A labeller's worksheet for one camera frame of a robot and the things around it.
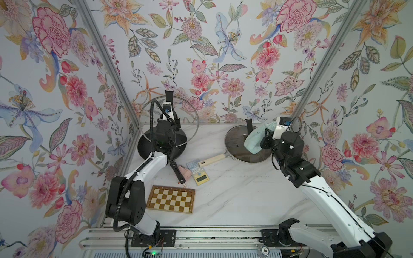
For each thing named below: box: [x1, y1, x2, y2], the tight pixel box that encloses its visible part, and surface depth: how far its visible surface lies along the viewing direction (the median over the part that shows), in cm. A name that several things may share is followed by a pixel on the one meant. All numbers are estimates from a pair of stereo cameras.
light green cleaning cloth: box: [243, 121, 277, 155], surface depth 75 cm
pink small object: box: [178, 165, 192, 181], surface depth 92 cm
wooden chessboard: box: [146, 184, 196, 214], surface depth 85 cm
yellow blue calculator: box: [186, 158, 210, 186], surface depth 96 cm
